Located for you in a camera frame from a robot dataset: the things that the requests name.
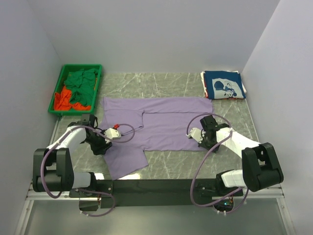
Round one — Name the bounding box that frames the purple t shirt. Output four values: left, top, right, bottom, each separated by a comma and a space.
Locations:
100, 97, 213, 180

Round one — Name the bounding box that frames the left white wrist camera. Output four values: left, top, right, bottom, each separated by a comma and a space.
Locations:
104, 128, 121, 140

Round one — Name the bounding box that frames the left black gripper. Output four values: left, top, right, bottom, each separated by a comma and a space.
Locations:
84, 129, 112, 155

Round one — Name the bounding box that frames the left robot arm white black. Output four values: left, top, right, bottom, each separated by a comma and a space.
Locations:
32, 114, 112, 198

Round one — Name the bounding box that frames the orange t shirt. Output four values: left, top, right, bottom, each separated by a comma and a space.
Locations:
53, 86, 91, 111

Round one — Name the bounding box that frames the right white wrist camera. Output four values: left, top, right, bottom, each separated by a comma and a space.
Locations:
186, 127, 205, 143

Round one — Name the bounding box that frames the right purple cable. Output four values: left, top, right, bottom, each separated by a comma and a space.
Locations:
186, 113, 250, 214

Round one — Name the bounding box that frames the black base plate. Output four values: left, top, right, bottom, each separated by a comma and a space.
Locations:
69, 179, 236, 209

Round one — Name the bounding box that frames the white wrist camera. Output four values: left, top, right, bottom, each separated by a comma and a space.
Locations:
104, 128, 121, 140
186, 127, 205, 143

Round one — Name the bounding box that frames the navy printed folded t shirt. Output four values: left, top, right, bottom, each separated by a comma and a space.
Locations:
204, 70, 246, 100

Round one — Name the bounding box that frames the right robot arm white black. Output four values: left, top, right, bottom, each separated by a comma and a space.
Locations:
188, 115, 284, 195

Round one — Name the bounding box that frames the green plastic bin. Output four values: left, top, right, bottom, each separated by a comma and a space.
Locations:
48, 64, 102, 116

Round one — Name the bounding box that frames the aluminium rail frame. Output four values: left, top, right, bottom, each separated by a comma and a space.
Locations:
15, 186, 295, 235

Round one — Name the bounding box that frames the white folded t shirt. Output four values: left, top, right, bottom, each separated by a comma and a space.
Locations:
200, 71, 208, 98

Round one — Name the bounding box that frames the green t shirt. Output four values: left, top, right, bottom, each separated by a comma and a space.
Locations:
64, 69, 98, 106

